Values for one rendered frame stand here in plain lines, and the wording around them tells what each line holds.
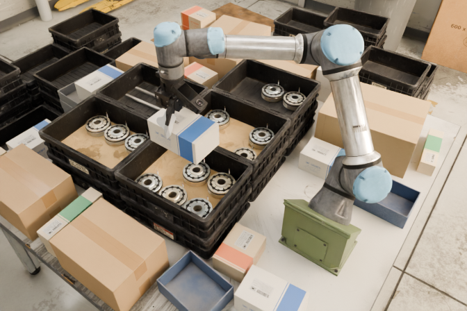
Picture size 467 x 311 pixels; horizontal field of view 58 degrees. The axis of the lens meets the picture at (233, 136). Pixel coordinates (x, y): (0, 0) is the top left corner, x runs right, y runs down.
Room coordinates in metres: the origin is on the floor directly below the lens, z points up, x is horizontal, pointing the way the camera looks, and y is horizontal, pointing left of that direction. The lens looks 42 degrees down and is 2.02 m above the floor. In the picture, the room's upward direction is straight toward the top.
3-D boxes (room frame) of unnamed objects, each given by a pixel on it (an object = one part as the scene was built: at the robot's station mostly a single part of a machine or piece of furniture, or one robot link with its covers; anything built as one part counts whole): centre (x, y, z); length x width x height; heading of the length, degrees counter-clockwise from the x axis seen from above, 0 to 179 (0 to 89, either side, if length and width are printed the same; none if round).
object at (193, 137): (1.04, 0.16, 1.09); 0.20 x 0.12 x 0.09; 54
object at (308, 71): (1.86, -0.28, 0.78); 0.30 x 0.22 x 0.16; 52
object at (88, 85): (1.64, 0.62, 0.85); 0.20 x 0.12 x 0.09; 143
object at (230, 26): (2.02, 0.02, 0.80); 0.40 x 0.30 x 0.20; 151
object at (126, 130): (1.30, 0.48, 0.86); 0.10 x 0.10 x 0.01
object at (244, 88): (1.53, -0.15, 0.87); 0.40 x 0.30 x 0.11; 58
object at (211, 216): (1.03, 0.17, 0.92); 0.40 x 0.30 x 0.02; 58
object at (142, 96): (1.49, 0.35, 0.87); 0.40 x 0.30 x 0.11; 58
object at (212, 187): (1.02, 0.04, 0.86); 0.10 x 0.10 x 0.01
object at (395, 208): (1.06, -0.59, 0.74); 0.20 x 0.15 x 0.07; 54
